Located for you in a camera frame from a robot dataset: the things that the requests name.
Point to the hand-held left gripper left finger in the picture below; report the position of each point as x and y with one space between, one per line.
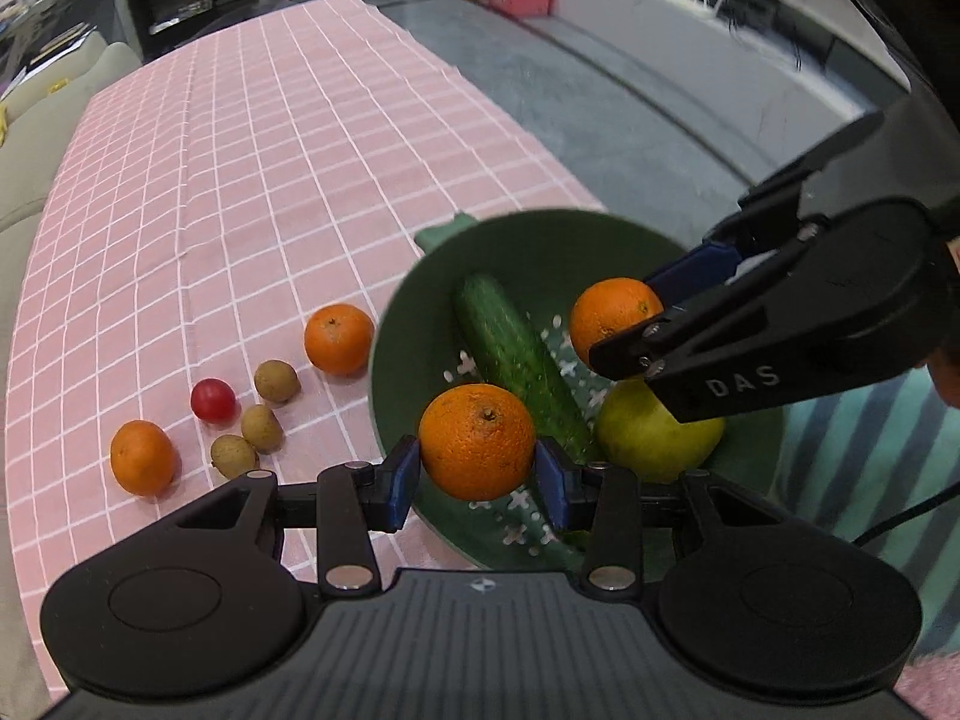
402 481

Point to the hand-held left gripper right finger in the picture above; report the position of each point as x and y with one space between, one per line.
551 486

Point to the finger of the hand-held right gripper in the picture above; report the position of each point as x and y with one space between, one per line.
637 351
694 266

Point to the small orange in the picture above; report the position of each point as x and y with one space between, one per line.
339 339
607 315
142 457

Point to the large orange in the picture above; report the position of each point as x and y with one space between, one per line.
476 441

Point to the green colander bowl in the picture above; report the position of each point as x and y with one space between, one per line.
525 255

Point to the yellow-green pear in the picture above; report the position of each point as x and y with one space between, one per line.
652 435

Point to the green cucumber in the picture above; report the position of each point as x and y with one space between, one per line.
510 345

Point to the teal striped clothing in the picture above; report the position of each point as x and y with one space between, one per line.
862 450

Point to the brown longan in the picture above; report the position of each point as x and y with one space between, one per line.
276 381
261 427
234 456

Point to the red cherry tomato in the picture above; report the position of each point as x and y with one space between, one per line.
212 399

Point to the pink checked tablecloth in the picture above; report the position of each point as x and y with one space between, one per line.
225 165

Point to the black shelf unit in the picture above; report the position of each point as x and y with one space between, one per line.
161 7

